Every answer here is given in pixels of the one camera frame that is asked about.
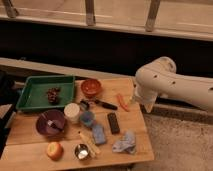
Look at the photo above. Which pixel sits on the purple bowl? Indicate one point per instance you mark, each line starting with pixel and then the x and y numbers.
pixel 57 116

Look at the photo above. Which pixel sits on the white cylindrical container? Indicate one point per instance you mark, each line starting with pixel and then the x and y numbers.
pixel 72 112

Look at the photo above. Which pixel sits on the green plastic tray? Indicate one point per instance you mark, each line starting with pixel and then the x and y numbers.
pixel 34 94

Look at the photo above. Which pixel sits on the black remote control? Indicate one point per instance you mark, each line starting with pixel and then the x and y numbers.
pixel 114 126

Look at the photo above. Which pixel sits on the blue sponge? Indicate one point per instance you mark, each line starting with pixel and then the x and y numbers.
pixel 98 134

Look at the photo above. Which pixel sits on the dark grape bunch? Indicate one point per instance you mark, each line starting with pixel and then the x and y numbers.
pixel 53 95

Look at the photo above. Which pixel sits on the blue cup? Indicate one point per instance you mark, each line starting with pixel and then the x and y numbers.
pixel 87 118

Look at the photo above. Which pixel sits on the crumpled blue-grey cloth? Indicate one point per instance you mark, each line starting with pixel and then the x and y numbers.
pixel 126 144

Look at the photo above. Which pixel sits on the yellow wooden stick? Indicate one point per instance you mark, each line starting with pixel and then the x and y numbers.
pixel 91 145

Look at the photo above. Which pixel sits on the red bowl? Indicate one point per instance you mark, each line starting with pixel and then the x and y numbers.
pixel 91 87

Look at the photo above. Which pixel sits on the small metal cup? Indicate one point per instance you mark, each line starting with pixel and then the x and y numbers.
pixel 81 151

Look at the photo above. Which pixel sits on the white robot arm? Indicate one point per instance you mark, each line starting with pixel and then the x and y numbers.
pixel 160 77

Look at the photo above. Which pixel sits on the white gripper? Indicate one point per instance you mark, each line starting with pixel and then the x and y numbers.
pixel 146 98

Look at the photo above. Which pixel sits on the fork in purple bowl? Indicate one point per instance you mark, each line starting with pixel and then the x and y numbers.
pixel 50 122

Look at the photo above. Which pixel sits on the red yellow apple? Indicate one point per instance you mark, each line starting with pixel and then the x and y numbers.
pixel 54 150

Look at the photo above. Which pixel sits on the orange carrot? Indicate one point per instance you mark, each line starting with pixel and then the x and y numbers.
pixel 122 102

